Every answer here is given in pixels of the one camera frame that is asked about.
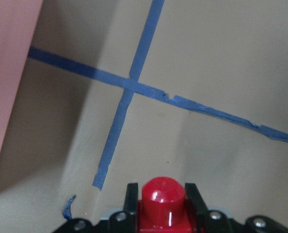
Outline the red toy block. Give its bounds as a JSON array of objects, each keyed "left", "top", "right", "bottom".
[{"left": 138, "top": 177, "right": 192, "bottom": 233}]

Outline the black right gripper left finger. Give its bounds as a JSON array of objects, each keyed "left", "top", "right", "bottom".
[{"left": 123, "top": 183, "right": 138, "bottom": 233}]

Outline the pink plastic box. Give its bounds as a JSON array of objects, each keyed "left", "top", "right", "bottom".
[{"left": 0, "top": 0, "right": 42, "bottom": 152}]

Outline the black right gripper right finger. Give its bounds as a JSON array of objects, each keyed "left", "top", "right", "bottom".
[{"left": 185, "top": 183, "right": 208, "bottom": 233}]

